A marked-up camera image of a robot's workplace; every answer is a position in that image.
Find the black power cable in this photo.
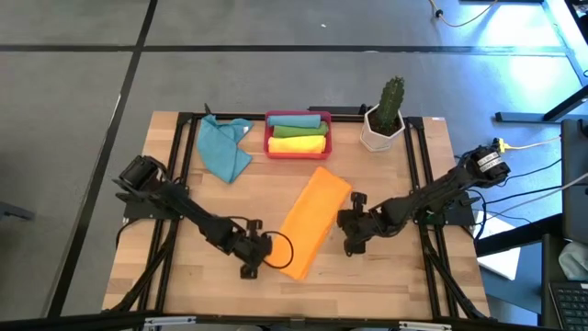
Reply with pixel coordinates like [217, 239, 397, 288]
[477, 182, 588, 206]

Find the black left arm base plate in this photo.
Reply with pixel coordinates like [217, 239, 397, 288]
[115, 191, 189, 221]

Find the black laptop keyboard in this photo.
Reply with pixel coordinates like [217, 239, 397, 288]
[548, 280, 588, 331]

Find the yellow microfiber towel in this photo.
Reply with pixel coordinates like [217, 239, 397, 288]
[267, 135, 327, 154]

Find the black monitor panel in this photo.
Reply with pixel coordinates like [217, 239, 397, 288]
[560, 118, 588, 245]

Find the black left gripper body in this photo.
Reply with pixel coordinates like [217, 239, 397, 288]
[232, 219, 275, 280]

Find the black crossbar with silver brackets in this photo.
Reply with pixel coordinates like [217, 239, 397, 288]
[0, 311, 543, 331]

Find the cream floor cable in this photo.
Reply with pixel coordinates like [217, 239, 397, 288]
[427, 0, 500, 29]

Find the black desk beam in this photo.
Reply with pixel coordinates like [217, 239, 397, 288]
[475, 213, 564, 257]

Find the green cactus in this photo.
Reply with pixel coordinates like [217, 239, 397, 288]
[377, 75, 406, 134]

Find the black desk foot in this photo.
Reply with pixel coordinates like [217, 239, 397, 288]
[494, 85, 588, 124]

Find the pink plastic basket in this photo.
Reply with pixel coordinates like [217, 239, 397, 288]
[263, 109, 333, 161]

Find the orange microfiber towel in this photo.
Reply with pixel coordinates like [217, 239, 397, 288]
[265, 165, 354, 281]

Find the yellow plug with cable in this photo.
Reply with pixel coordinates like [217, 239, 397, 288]
[493, 136, 562, 154]

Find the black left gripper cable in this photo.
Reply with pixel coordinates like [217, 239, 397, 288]
[261, 231, 295, 270]

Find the blue microfiber towel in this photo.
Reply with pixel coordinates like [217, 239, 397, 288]
[267, 114, 322, 129]
[196, 114, 254, 185]

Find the grey floor object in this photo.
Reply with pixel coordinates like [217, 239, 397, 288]
[0, 200, 36, 221]

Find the white sheet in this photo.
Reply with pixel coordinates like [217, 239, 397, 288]
[476, 214, 523, 281]

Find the black aluminium table frame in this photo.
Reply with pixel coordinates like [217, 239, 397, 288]
[103, 109, 491, 323]

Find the white hexagonal plant pot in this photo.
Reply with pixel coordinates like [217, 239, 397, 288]
[359, 104, 406, 153]

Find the grey cloth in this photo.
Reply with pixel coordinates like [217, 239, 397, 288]
[558, 240, 588, 281]

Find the green microfiber towel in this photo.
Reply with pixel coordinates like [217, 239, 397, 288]
[272, 120, 330, 139]

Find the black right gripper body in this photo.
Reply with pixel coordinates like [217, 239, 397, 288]
[336, 191, 385, 257]

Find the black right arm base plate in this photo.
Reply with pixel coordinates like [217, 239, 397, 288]
[411, 188, 477, 226]

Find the grey cable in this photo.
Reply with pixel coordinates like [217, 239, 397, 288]
[486, 172, 588, 217]

